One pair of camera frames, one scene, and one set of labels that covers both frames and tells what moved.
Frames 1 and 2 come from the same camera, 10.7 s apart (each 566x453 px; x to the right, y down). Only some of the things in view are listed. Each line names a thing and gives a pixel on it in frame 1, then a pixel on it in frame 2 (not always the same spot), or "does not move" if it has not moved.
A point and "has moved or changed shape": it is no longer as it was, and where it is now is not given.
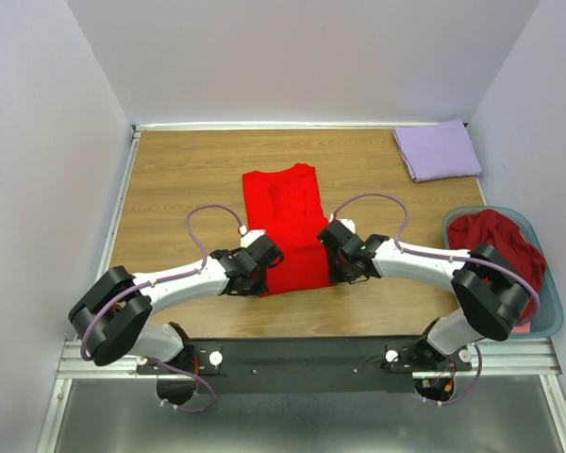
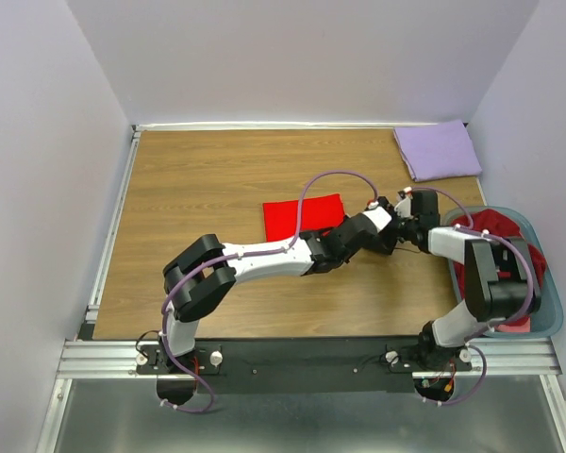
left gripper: [258, 290] -> [349, 258]
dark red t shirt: [502, 233] does not move
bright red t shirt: [285, 204] has moved or changed shape
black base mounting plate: [308, 365] does not move
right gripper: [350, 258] -> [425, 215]
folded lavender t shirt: [438, 151] does not move
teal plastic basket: [549, 319] does not move
